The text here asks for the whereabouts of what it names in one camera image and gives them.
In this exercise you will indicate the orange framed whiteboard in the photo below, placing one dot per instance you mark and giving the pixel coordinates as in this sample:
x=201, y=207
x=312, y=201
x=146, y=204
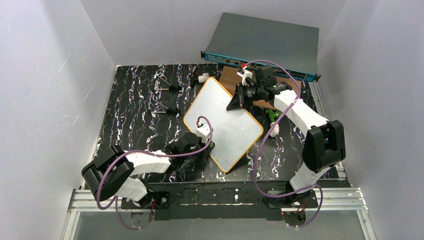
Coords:
x=234, y=132

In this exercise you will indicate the white pipe elbow fitting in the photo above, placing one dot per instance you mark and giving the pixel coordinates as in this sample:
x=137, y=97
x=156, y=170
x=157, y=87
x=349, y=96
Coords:
x=274, y=131

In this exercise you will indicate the white black pipe fitting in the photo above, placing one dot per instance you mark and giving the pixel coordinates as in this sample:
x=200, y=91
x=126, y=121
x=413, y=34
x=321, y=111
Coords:
x=193, y=79

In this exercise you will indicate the teal network switch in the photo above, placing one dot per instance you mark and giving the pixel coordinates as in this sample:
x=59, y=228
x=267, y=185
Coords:
x=239, y=39

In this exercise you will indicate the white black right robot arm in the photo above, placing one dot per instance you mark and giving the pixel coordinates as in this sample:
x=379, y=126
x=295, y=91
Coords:
x=324, y=143

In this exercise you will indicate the brown wooden board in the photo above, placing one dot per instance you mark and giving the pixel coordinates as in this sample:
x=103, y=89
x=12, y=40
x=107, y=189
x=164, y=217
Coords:
x=229, y=79

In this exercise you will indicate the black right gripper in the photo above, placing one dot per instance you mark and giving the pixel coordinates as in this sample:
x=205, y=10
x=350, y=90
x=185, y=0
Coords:
x=241, y=93

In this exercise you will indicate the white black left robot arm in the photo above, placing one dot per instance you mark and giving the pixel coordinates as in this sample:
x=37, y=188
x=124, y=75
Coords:
x=112, y=173

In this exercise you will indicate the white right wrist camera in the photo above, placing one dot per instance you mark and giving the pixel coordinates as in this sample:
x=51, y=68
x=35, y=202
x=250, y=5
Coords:
x=244, y=74

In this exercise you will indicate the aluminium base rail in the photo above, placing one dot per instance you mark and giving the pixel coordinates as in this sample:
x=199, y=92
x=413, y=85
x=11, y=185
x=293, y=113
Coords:
x=223, y=214

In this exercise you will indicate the green black whiteboard eraser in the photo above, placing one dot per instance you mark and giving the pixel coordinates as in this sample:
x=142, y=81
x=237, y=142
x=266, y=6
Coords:
x=212, y=144

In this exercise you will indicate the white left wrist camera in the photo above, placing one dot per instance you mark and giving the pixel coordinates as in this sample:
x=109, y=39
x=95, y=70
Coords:
x=204, y=132

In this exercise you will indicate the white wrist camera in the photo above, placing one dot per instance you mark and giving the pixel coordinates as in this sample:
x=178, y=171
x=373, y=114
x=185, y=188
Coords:
x=204, y=132
x=244, y=74

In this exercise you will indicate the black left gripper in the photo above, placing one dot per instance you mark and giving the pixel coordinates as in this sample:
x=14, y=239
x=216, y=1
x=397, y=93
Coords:
x=205, y=147

